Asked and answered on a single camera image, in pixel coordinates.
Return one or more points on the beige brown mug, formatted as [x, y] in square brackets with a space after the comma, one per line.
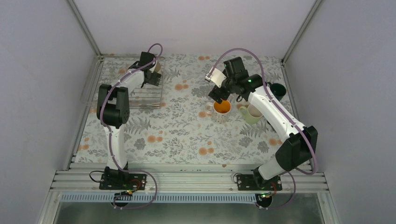
[156, 68]

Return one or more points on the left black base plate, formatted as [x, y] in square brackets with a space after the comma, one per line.
[128, 183]

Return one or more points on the white patterned cup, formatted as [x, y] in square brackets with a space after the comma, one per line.
[218, 111]

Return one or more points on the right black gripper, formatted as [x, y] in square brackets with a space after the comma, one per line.
[215, 91]

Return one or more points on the clear acrylic dish rack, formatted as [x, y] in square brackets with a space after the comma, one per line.
[136, 89]

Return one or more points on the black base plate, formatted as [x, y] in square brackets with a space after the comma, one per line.
[128, 183]
[247, 182]

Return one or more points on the light green cup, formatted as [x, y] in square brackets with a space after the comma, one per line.
[250, 114]

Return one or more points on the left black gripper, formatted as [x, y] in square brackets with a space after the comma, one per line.
[155, 80]

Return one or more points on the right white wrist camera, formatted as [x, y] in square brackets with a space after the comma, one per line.
[216, 76]

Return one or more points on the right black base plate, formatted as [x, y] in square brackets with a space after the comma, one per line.
[247, 182]

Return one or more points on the aluminium mounting rail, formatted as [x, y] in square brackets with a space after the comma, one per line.
[184, 178]

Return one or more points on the dark teal mug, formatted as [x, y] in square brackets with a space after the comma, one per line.
[278, 90]

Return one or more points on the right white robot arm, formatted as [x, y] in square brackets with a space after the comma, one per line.
[298, 141]

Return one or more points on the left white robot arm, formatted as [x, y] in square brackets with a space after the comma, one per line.
[114, 111]

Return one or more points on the floral patterned tablecloth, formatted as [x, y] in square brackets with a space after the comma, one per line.
[179, 131]

